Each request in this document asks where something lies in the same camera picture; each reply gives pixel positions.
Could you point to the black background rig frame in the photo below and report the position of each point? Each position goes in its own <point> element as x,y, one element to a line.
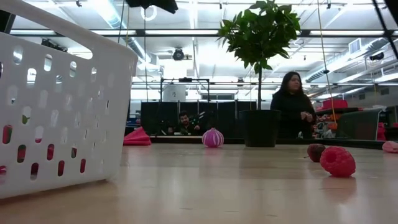
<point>185,79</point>

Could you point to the round red pepper with stem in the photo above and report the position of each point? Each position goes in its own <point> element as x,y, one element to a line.
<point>50,152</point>

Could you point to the white perforated plastic basket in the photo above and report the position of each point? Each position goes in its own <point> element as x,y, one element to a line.
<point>124,140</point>

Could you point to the round black ceiling device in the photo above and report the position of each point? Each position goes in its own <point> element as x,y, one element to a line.
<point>178,55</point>

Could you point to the dark red cherry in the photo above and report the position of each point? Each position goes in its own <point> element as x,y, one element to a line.
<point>314,152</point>

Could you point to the purple white striped toy onion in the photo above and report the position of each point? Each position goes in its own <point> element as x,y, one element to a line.
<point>212,137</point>

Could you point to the small black ceiling device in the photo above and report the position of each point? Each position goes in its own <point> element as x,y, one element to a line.
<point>376,56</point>

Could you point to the pale pink toy fruit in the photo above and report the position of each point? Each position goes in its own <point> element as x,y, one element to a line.
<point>391,147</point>

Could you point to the green plant in black pot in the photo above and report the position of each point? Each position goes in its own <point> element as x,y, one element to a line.
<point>259,127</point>

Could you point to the silver ventilation duct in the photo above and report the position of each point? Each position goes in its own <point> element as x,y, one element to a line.
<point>109,15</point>

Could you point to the black partition panels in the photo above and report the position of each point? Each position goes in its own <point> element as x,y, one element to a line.
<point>227,119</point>

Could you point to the red folded cloth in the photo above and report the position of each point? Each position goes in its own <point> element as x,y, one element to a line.
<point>136,138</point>

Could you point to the white vent grille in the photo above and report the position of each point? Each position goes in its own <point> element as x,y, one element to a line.
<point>355,46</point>

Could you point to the white box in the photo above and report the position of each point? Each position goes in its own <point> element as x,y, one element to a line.
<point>174,93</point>

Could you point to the seated person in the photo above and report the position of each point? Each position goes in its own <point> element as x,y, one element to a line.
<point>186,124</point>

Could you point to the black ceiling fixture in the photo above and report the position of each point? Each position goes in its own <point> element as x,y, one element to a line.
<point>53,45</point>

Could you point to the standing person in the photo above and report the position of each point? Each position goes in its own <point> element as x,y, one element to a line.
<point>290,112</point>

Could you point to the red raspberry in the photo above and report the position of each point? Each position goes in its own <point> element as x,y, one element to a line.
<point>337,161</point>

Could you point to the shelf with red items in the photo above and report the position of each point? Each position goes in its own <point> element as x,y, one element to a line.
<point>335,104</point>

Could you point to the red background object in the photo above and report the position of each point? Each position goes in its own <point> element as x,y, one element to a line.
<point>381,132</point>

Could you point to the grey green bin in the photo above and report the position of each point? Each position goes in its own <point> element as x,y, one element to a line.
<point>357,124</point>

